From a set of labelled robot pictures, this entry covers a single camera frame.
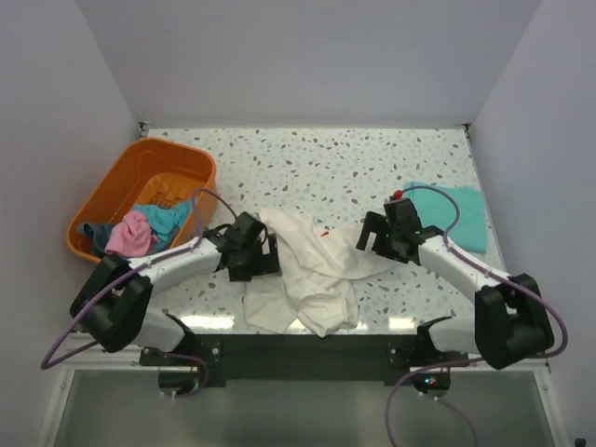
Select folded teal t shirt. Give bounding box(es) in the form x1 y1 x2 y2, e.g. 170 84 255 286
403 182 488 254

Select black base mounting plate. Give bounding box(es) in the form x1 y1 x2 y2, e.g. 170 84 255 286
140 334 467 391

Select teal t shirt in basket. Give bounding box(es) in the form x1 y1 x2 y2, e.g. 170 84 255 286
132 200 192 246

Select dark grey t shirt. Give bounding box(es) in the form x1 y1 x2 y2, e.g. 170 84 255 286
76 222 115 258

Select pink t shirt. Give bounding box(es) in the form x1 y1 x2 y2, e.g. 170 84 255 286
105 210 157 258

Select orange plastic basket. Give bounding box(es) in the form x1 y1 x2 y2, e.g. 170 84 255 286
66 138 218 264

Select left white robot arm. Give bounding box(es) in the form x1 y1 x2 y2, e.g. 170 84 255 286
70 212 281 365

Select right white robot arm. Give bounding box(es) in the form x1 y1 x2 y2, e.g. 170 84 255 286
356 198 555 370

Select white t shirt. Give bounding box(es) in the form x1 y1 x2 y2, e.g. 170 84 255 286
243 208 396 337

